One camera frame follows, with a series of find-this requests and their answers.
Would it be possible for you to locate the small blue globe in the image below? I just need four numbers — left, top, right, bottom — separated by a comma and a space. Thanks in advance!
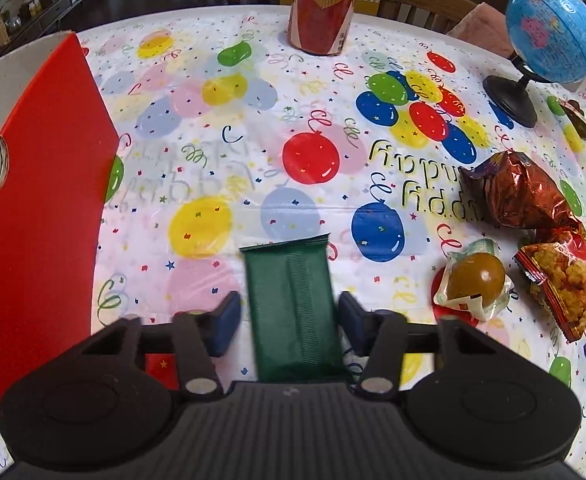
482, 0, 586, 129

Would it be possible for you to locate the dark candy wrapper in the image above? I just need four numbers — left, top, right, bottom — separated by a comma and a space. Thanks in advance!
557, 98, 586, 154

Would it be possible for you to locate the red rice cracker bag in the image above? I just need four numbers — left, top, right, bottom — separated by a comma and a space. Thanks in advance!
513, 226, 586, 344

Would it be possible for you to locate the wooden tv cabinet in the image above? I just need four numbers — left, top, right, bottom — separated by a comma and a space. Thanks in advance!
0, 0, 120, 54

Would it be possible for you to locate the brown foil snack bag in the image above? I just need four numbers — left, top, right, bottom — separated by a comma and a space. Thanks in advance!
460, 150, 582, 231

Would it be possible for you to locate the braised egg packet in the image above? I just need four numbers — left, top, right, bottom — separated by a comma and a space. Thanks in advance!
432, 238, 515, 322

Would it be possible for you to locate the orange juice bottle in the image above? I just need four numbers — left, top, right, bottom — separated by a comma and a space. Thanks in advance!
286, 0, 365, 57

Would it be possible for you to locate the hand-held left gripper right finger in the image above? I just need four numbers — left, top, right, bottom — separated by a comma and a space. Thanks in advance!
337, 290, 496, 402

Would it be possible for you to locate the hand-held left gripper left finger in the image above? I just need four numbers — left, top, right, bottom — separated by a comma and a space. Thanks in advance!
77, 290, 244, 402

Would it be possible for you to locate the pink cloth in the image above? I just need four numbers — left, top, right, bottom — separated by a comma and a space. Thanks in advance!
446, 2, 516, 59

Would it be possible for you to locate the balloon print tablecloth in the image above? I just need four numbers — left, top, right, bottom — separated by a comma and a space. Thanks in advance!
0, 4, 586, 480

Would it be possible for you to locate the red cardboard box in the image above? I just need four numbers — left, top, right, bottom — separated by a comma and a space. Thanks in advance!
0, 31, 120, 419

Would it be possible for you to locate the green snack packet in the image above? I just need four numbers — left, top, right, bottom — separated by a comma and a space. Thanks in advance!
239, 233, 350, 384

